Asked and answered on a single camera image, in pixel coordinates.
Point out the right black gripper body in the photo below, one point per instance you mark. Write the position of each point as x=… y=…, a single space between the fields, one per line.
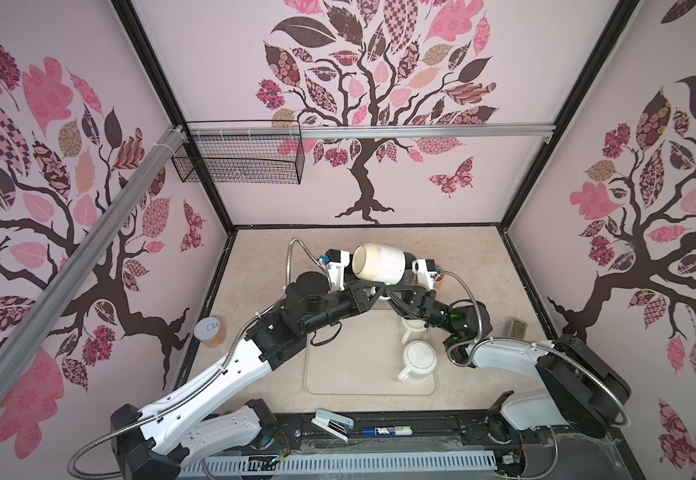
x=436 y=315

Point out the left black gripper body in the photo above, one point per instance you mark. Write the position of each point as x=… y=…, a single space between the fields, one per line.
x=343 y=305

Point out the cream mug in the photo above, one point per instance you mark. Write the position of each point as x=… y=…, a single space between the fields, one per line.
x=379 y=263

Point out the white ribbed mug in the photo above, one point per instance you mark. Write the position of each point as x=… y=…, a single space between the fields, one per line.
x=419 y=359

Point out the peach orange mug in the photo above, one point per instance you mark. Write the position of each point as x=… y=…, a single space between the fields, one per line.
x=438 y=280

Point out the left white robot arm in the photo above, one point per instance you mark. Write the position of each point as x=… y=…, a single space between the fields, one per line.
x=160 y=439

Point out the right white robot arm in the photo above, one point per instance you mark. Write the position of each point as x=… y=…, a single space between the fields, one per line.
x=579 y=388

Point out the green spice jar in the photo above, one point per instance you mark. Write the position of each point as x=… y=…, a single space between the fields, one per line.
x=517 y=329

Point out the clear plastic tray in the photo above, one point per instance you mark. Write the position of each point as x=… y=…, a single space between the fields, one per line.
x=364 y=360

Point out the white stapler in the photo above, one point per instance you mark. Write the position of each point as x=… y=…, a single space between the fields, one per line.
x=336 y=425

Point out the blue white marker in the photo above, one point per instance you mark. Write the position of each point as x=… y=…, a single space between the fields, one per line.
x=394 y=431

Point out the orange can white lid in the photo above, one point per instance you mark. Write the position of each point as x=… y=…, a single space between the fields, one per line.
x=210 y=332

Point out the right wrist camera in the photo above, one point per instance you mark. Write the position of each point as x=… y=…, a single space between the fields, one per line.
x=426 y=273

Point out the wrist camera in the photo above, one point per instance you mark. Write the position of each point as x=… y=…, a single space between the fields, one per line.
x=335 y=263
x=426 y=273

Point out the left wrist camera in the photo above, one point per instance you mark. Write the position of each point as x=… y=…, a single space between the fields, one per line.
x=335 y=263

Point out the black wire basket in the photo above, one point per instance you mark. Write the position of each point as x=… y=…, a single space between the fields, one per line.
x=242 y=151

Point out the white slotted cable duct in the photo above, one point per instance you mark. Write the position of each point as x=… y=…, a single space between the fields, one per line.
x=349 y=463

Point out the back aluminium rail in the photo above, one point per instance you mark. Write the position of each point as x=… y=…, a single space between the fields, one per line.
x=372 y=132

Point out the aluminium rail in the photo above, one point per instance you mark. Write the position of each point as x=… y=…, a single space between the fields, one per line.
x=21 y=345
x=372 y=132

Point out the left aluminium rail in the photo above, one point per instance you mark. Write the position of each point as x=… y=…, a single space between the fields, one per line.
x=21 y=345

